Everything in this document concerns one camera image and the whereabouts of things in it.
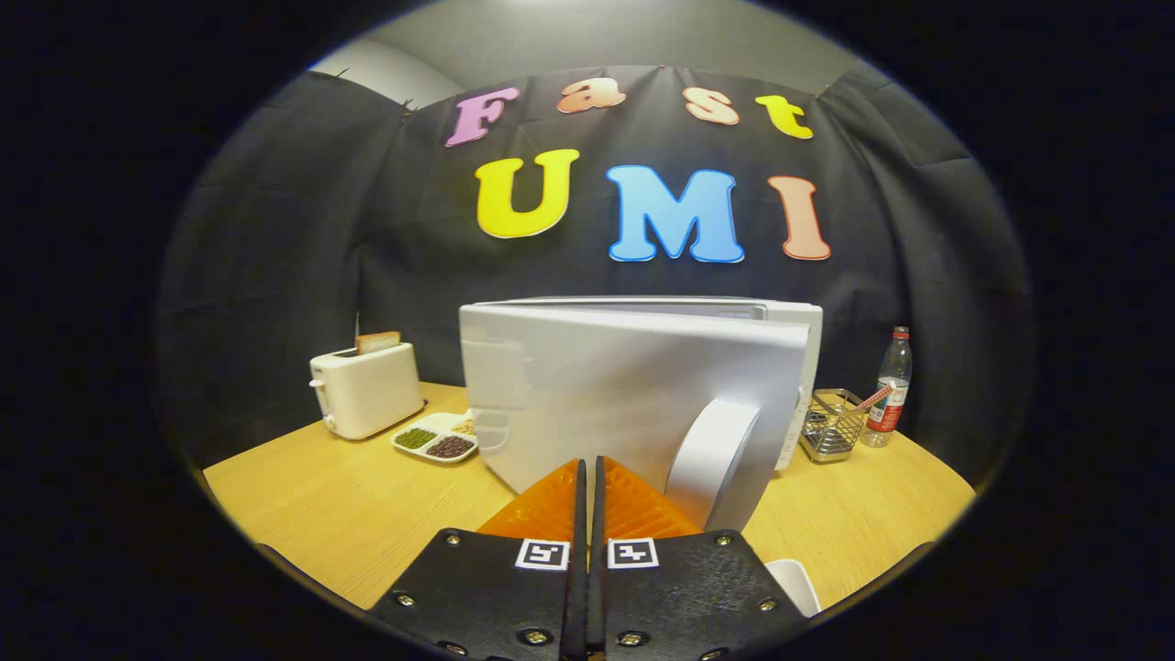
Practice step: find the cream white bread toaster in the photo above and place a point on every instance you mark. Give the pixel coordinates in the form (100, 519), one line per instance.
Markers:
(367, 395)

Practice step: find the red striped straw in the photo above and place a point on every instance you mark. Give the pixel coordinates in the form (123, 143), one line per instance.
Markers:
(874, 397)

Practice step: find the bread slice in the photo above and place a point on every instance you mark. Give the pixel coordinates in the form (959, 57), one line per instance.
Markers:
(378, 342)

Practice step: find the small white ribbed tray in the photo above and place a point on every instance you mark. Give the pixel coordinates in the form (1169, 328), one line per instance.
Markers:
(797, 584)

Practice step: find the white divided bean dish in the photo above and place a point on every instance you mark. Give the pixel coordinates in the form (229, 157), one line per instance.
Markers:
(436, 439)

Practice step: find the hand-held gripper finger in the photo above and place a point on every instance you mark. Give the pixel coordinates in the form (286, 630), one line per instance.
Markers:
(597, 606)
(576, 606)

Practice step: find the white toaster oven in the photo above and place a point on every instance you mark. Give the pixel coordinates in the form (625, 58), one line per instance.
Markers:
(597, 395)

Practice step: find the clear bottle with red label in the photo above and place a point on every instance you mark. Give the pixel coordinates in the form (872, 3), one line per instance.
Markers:
(889, 395)

